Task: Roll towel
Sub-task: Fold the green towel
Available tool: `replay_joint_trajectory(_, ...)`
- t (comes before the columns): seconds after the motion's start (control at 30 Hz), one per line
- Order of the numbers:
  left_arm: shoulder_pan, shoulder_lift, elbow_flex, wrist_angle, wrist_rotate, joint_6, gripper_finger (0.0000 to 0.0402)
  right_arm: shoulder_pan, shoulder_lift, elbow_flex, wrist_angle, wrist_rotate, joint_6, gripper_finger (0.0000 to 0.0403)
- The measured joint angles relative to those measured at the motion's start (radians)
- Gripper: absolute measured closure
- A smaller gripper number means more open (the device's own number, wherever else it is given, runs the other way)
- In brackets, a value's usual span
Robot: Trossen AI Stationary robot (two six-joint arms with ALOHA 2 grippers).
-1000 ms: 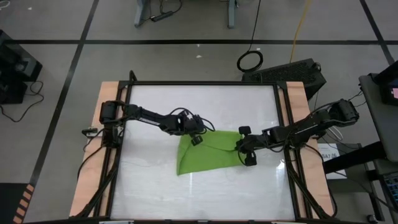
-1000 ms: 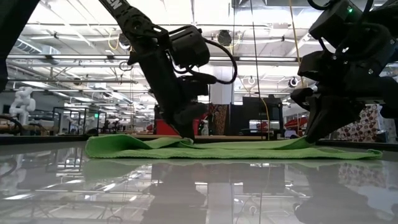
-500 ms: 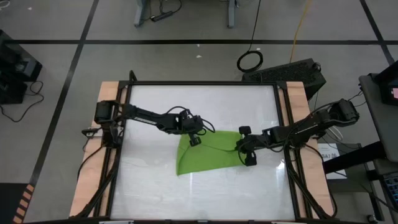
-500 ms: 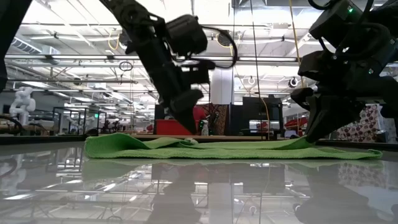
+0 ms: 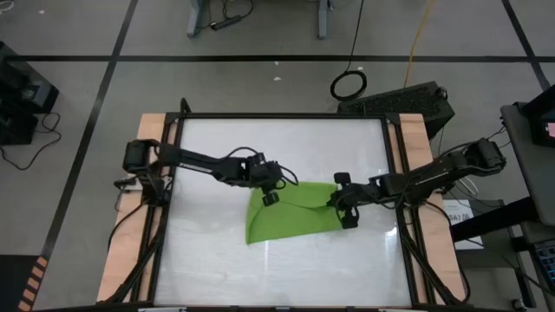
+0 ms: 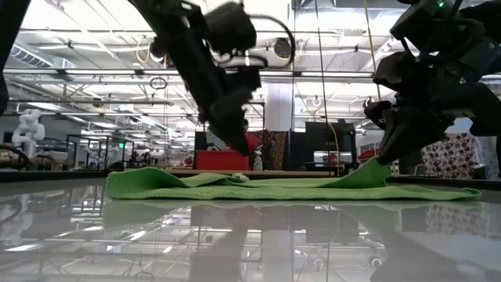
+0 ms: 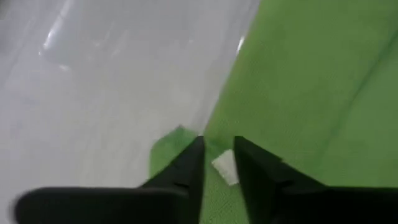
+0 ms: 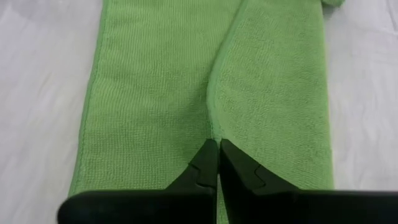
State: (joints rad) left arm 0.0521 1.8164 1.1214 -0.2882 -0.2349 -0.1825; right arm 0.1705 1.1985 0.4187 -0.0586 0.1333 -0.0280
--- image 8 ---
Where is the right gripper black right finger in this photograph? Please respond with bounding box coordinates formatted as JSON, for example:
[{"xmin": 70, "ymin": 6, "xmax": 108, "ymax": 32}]
[{"xmin": 220, "ymin": 138, "xmax": 398, "ymax": 224}]

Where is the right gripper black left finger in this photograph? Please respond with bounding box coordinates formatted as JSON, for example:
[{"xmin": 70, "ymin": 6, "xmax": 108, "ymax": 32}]
[{"xmin": 57, "ymin": 139, "xmax": 220, "ymax": 224}]

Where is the green microfibre towel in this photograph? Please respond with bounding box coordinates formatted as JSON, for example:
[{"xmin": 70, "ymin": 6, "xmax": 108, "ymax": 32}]
[{"xmin": 68, "ymin": 0, "xmax": 345, "ymax": 224}]

